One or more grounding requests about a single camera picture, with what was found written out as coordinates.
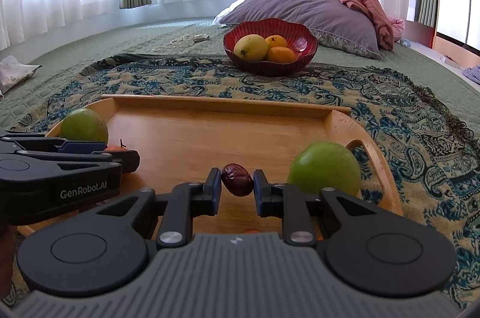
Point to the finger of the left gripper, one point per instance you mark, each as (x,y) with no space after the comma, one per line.
(120,161)
(69,146)

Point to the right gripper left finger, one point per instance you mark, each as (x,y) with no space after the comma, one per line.
(185,202)

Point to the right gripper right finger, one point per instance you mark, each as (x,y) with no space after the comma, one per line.
(288,203)

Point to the large dull orange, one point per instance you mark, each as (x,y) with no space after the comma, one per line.
(116,148)

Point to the small green apple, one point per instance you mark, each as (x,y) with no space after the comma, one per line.
(84,124)

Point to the large green apple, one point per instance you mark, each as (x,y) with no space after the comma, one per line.
(325,164)

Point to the red jujube date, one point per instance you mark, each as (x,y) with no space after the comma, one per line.
(237,180)

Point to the person's left hand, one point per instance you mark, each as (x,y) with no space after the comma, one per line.
(7,252)

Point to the wooden serving tray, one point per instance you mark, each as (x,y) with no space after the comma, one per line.
(180,139)

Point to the white paper bag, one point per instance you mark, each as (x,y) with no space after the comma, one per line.
(12,73)

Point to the green quilted bedspread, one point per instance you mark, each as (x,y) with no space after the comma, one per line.
(201,36)

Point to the blue paisley throw cloth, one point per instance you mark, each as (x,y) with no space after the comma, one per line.
(432,154)

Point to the orange fruit in bowl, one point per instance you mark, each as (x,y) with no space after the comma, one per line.
(281,55)
(276,41)

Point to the red fruit bowl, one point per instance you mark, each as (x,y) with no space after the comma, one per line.
(300,40)

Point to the purple pillow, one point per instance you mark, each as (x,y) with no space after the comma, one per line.
(332,23)

